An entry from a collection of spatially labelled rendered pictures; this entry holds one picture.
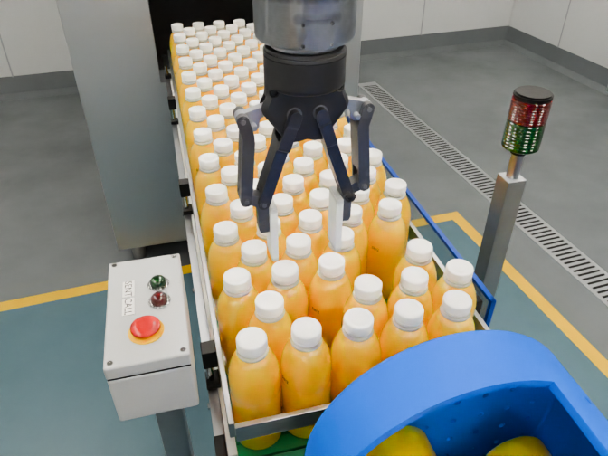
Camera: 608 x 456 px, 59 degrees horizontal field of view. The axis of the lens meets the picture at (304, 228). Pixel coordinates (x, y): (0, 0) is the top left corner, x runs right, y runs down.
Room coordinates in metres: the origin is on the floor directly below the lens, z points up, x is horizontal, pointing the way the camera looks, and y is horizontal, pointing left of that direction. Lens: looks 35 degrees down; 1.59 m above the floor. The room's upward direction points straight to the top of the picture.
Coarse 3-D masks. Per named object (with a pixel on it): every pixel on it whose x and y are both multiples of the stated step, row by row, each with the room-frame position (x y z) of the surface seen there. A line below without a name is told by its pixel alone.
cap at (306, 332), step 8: (296, 320) 0.50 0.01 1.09; (304, 320) 0.50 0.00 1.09; (312, 320) 0.50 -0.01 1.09; (296, 328) 0.48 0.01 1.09; (304, 328) 0.48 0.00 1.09; (312, 328) 0.48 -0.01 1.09; (320, 328) 0.48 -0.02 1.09; (296, 336) 0.47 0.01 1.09; (304, 336) 0.47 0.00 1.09; (312, 336) 0.47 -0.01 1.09; (320, 336) 0.48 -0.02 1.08; (296, 344) 0.47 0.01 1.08; (304, 344) 0.47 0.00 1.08; (312, 344) 0.47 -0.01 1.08
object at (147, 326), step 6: (138, 318) 0.48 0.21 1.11; (144, 318) 0.48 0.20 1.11; (150, 318) 0.48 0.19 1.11; (156, 318) 0.48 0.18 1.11; (132, 324) 0.47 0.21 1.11; (138, 324) 0.47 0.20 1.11; (144, 324) 0.47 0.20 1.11; (150, 324) 0.47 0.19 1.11; (156, 324) 0.47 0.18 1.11; (132, 330) 0.46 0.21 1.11; (138, 330) 0.46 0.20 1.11; (144, 330) 0.46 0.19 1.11; (150, 330) 0.46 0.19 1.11; (156, 330) 0.46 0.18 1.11; (138, 336) 0.46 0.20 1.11; (144, 336) 0.46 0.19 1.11; (150, 336) 0.46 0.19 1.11
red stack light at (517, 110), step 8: (512, 96) 0.86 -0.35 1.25; (512, 104) 0.85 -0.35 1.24; (520, 104) 0.83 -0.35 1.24; (528, 104) 0.83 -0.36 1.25; (536, 104) 0.83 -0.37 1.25; (544, 104) 0.83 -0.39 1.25; (512, 112) 0.85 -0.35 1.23; (520, 112) 0.83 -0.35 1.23; (528, 112) 0.82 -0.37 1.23; (536, 112) 0.82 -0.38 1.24; (544, 112) 0.82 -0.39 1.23; (512, 120) 0.84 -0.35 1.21; (520, 120) 0.83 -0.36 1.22; (528, 120) 0.82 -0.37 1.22; (536, 120) 0.82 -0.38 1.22; (544, 120) 0.83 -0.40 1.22
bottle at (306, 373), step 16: (288, 352) 0.48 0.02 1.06; (304, 352) 0.47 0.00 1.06; (320, 352) 0.47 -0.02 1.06; (288, 368) 0.46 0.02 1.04; (304, 368) 0.46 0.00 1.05; (320, 368) 0.46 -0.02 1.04; (288, 384) 0.46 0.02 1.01; (304, 384) 0.45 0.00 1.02; (320, 384) 0.46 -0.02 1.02; (288, 400) 0.46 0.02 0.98; (304, 400) 0.45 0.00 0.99; (320, 400) 0.46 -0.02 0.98; (304, 432) 0.45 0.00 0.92
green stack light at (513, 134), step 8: (504, 128) 0.86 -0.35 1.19; (512, 128) 0.84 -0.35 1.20; (520, 128) 0.83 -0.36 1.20; (528, 128) 0.82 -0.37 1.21; (536, 128) 0.82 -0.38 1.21; (544, 128) 0.83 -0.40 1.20; (504, 136) 0.85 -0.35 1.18; (512, 136) 0.83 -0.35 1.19; (520, 136) 0.83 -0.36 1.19; (528, 136) 0.82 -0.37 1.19; (536, 136) 0.82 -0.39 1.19; (504, 144) 0.85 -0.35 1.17; (512, 144) 0.83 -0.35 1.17; (520, 144) 0.83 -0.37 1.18; (528, 144) 0.82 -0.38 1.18; (536, 144) 0.83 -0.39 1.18; (520, 152) 0.82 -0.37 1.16; (528, 152) 0.82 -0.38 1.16
